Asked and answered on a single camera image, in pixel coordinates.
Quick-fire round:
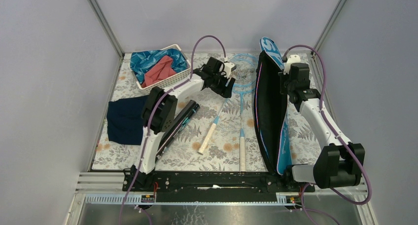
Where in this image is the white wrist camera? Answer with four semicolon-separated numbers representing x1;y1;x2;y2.
222;62;237;78
283;54;301;75

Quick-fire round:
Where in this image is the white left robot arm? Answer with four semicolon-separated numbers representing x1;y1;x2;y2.
134;57;236;191

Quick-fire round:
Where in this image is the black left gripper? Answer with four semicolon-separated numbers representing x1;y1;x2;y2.
208;70;233;97

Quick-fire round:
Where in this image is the white perforated plastic basket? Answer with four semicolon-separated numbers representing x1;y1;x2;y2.
130;44;191;93

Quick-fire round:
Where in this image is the navy blue cloth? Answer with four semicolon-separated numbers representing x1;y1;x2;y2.
106;95;148;146

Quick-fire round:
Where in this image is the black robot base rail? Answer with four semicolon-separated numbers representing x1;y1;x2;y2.
122;166;304;203

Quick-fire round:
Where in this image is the black shuttlecock tube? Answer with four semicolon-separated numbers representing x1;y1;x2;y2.
155;100;200;162

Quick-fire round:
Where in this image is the salmon pink towel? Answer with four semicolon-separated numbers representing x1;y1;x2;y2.
141;55;176;87

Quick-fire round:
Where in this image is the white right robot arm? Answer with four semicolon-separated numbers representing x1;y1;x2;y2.
279;63;365;191

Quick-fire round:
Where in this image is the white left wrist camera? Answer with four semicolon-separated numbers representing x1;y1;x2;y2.
222;62;237;78

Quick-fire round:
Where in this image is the teal leaf-patterned cloth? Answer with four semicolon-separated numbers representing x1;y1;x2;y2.
130;48;187;85

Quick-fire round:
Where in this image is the blue racket cover bag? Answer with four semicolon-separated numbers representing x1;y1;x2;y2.
253;37;292;176

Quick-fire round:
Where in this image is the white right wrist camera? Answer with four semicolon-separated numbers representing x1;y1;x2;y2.
283;54;301;75

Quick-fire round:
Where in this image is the floral patterned table mat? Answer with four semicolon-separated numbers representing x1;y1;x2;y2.
91;52;337;173

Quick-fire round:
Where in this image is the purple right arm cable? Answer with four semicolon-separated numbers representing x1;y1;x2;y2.
282;44;373;206

